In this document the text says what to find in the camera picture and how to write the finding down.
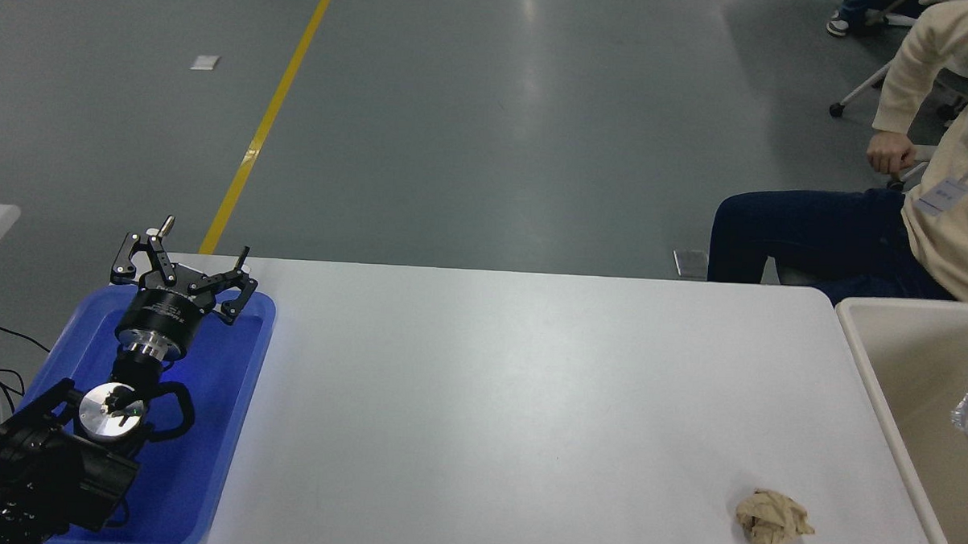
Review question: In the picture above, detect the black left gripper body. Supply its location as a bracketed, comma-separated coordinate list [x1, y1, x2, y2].
[114, 286, 210, 358]

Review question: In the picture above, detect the metal floor plate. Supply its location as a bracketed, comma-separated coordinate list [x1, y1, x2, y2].
[671, 248, 710, 279]

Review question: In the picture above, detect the person's hand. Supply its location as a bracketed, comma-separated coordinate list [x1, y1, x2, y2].
[867, 130, 919, 178]

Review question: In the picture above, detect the blue plastic tray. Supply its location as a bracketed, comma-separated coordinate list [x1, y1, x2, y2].
[0, 281, 279, 544]

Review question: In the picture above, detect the person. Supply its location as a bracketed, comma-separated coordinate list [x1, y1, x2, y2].
[825, 0, 875, 39]
[706, 0, 968, 310]

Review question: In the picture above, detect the crumpled tan paper ball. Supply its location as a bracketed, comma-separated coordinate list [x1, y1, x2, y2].
[734, 486, 818, 544]

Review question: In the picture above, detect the white office chair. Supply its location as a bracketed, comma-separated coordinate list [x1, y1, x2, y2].
[826, 57, 968, 195]

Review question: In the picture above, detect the large pale plastic bin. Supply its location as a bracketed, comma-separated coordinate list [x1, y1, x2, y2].
[826, 295, 968, 544]

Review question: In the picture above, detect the white name badge with lanyard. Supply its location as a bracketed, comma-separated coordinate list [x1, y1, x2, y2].
[914, 109, 968, 219]

